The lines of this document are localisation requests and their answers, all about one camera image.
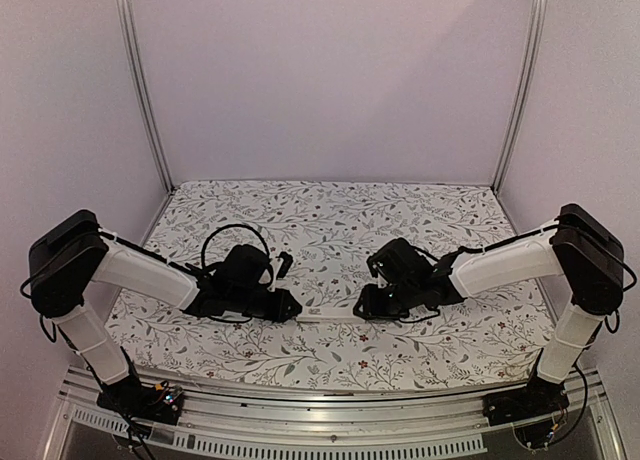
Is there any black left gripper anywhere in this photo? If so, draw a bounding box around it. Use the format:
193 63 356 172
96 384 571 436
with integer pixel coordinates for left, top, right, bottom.
228 287 302 323

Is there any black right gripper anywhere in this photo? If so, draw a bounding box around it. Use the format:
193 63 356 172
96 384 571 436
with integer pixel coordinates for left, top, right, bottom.
354 280 421 321

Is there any white remote control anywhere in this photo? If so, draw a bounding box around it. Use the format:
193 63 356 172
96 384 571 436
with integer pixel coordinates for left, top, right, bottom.
296 307 361 324

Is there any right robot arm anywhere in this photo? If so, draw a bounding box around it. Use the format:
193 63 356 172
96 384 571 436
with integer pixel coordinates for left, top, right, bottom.
353 203 634 416

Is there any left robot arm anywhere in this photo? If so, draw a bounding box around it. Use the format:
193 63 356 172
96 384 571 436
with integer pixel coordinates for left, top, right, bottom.
20 210 302 414

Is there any floral patterned table mat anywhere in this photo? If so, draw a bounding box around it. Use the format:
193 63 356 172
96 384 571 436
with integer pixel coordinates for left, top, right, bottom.
106 181 552 391

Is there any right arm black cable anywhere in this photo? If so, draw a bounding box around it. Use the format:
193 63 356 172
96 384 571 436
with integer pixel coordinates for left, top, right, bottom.
399 307 444 324

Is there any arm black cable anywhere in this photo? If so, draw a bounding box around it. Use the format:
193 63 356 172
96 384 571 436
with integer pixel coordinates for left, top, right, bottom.
399 307 444 324
199 223 269 271

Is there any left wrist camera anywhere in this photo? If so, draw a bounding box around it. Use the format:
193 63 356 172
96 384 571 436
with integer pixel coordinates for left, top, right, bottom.
270 251 293 280

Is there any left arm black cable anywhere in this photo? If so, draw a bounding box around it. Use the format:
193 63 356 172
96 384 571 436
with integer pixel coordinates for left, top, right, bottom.
199 223 269 271

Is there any aluminium front rail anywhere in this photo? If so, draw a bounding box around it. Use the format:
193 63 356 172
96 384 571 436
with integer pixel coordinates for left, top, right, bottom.
43 366 630 459

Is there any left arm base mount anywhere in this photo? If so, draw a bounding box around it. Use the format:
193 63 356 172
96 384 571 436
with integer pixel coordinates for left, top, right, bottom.
95 354 184 426

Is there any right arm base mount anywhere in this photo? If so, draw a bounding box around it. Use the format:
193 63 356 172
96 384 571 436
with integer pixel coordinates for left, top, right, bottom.
482 374 569 450

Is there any right aluminium post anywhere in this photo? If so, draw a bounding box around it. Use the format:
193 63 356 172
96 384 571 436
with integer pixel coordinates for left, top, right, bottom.
491 0 548 196

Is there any aluminium post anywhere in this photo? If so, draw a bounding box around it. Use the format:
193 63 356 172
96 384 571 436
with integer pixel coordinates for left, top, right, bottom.
116 0 175 195
491 0 548 196

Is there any left aluminium post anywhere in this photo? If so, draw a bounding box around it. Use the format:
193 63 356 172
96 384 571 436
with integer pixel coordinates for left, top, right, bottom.
116 0 175 195

